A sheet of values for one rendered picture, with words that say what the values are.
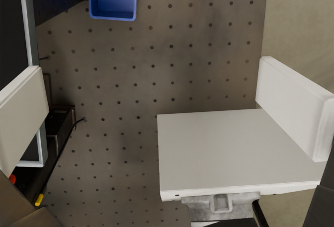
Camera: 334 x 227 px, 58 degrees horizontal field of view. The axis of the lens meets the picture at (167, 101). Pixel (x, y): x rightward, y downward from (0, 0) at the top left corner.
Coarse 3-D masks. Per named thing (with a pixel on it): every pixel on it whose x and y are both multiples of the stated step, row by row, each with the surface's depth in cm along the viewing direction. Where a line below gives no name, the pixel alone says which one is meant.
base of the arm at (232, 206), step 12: (252, 192) 68; (192, 204) 70; (204, 204) 70; (216, 204) 65; (228, 204) 66; (240, 204) 70; (192, 216) 73; (204, 216) 70; (216, 216) 68; (228, 216) 68; (240, 216) 69; (252, 216) 73
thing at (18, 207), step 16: (0, 176) 8; (0, 192) 8; (16, 192) 8; (0, 208) 7; (16, 208) 7; (32, 208) 7; (0, 224) 7; (16, 224) 6; (32, 224) 6; (48, 224) 6
